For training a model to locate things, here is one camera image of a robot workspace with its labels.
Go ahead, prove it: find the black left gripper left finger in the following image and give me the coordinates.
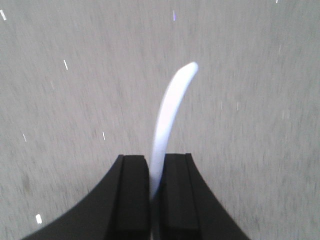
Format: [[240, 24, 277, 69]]
[[26, 155, 151, 240]]

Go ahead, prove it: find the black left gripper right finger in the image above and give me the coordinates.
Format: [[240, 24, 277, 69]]
[[159, 153, 248, 240]]

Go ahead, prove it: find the light blue spoon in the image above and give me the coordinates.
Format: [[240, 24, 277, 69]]
[[149, 61, 199, 200]]

